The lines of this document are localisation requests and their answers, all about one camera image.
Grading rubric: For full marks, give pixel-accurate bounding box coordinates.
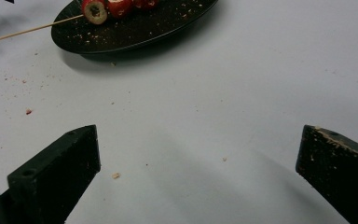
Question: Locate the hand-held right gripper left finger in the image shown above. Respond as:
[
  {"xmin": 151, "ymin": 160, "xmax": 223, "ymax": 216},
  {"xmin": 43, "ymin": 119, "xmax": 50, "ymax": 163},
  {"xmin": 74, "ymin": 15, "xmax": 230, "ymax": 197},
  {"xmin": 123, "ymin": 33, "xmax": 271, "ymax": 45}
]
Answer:
[{"xmin": 0, "ymin": 124, "xmax": 102, "ymax": 224}]

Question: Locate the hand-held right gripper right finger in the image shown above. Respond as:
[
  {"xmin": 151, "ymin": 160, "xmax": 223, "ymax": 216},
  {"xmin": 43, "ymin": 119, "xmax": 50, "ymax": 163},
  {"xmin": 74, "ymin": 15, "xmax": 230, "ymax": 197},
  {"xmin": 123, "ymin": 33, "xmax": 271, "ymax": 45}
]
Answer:
[{"xmin": 296, "ymin": 124, "xmax": 358, "ymax": 224}]

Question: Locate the wooden skewer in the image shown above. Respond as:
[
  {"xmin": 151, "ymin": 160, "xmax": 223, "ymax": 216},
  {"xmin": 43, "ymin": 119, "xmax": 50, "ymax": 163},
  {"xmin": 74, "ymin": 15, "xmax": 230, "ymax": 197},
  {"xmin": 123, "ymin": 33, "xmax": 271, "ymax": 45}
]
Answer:
[{"xmin": 0, "ymin": 13, "xmax": 85, "ymax": 42}]

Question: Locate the red hawthorn fruit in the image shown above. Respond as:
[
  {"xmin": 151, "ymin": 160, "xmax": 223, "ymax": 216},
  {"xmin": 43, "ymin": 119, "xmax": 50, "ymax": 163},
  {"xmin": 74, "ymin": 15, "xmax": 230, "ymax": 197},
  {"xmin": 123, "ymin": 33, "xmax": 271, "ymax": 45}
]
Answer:
[
  {"xmin": 132, "ymin": 0, "xmax": 160, "ymax": 10},
  {"xmin": 106, "ymin": 0, "xmax": 134, "ymax": 19},
  {"xmin": 81, "ymin": 0, "xmax": 109, "ymax": 26}
]

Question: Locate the black round plate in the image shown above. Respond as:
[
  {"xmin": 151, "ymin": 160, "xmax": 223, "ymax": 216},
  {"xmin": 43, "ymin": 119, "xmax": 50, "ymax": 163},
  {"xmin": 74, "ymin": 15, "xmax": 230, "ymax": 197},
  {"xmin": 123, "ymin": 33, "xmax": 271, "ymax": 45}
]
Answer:
[{"xmin": 50, "ymin": 0, "xmax": 219, "ymax": 55}]

